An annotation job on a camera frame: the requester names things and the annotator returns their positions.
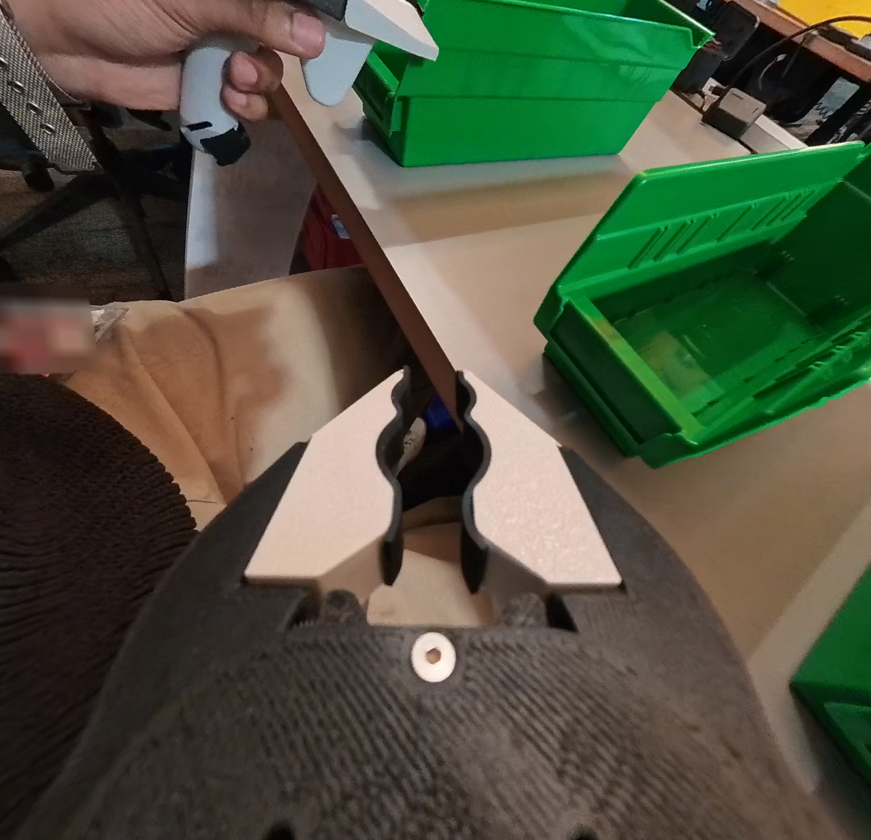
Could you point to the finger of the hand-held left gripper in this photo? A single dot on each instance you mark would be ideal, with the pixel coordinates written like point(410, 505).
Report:
point(388, 16)

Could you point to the person's left hand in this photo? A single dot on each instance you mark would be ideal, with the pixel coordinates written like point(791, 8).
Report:
point(122, 30)

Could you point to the black power adapter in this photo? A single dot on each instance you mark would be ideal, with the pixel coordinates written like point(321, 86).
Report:
point(735, 115)

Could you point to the person's dark sweater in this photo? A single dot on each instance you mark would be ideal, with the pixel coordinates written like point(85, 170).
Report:
point(68, 547)

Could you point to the grey desk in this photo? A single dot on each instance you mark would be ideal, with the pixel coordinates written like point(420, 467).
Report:
point(510, 254)

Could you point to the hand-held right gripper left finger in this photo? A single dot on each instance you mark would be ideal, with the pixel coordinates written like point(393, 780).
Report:
point(326, 513)

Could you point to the black office chair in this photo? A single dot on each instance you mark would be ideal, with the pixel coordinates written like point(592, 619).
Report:
point(102, 207)

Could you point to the grey desk side panel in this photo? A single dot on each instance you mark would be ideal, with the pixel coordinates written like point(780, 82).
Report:
point(238, 227)

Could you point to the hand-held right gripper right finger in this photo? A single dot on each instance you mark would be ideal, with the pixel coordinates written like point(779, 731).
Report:
point(537, 513)

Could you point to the long wooden workbench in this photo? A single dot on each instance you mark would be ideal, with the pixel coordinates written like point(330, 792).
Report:
point(844, 60)

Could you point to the person's beige trousers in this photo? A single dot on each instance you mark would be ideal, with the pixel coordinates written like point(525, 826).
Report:
point(238, 377)

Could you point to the grey studded wrist cuff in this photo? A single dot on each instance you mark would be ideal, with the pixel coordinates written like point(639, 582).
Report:
point(41, 118)

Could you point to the red storage box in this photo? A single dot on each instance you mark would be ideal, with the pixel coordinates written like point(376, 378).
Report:
point(326, 241)

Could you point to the person's white shoe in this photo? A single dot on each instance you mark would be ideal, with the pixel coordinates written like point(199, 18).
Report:
point(415, 445)

